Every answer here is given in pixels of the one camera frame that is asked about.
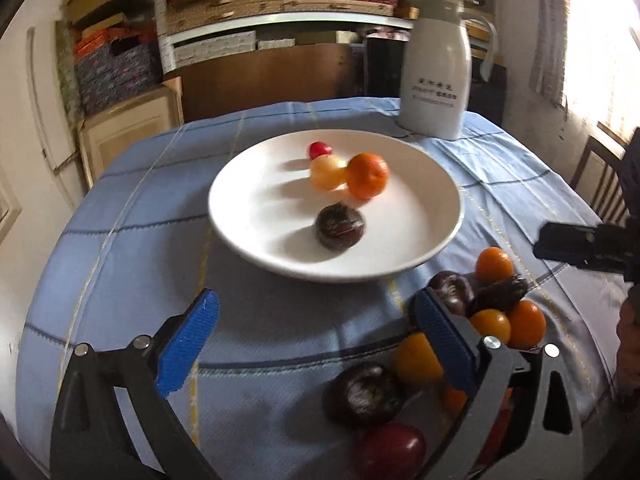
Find wooden chair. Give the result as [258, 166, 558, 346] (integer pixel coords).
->
[570, 135, 631, 226]

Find person's right hand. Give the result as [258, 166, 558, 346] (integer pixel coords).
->
[616, 300, 640, 401]

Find green marbled frame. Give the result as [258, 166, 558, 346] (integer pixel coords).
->
[54, 20, 83, 121]

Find dark water chestnut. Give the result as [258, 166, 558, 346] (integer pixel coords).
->
[470, 275, 530, 316]
[427, 271, 477, 317]
[313, 202, 366, 251]
[324, 362, 407, 428]

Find white plate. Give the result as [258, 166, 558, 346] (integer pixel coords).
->
[207, 129, 465, 283]

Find white flat board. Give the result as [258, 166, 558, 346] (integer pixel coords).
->
[25, 25, 68, 176]

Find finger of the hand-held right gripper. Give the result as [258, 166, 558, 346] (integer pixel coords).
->
[532, 221, 603, 268]

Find stack of orange boxes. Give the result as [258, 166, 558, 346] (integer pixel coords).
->
[75, 27, 156, 58]

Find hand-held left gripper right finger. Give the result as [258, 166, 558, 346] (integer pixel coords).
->
[412, 287, 586, 480]

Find black box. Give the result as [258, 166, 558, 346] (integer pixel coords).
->
[362, 35, 408, 98]

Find small yellow orange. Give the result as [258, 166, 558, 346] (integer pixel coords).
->
[469, 308, 512, 345]

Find brown cardboard board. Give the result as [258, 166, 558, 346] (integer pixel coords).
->
[180, 42, 368, 122]

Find white thermos jug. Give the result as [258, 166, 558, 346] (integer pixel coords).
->
[397, 0, 498, 142]

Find stack of blue patterned boxes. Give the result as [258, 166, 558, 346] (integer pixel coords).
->
[75, 40, 163, 113]

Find blue checked tablecloth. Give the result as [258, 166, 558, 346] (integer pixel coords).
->
[15, 97, 626, 480]

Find pale yellow plum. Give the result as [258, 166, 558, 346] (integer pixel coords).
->
[309, 155, 349, 192]

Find white metal shelf rack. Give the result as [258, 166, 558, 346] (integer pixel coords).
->
[152, 0, 501, 76]

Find large orange mandarin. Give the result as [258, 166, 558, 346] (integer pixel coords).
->
[346, 152, 391, 200]

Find white curtain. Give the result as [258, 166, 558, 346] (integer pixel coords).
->
[530, 0, 640, 136]

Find cardboard box with white board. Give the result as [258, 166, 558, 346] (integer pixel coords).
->
[77, 77, 186, 186]

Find small red fruit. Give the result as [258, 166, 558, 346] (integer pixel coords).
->
[477, 407, 515, 466]

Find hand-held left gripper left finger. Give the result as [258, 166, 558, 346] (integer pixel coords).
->
[49, 287, 223, 480]

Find dark red plum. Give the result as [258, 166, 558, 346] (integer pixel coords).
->
[352, 422, 428, 480]

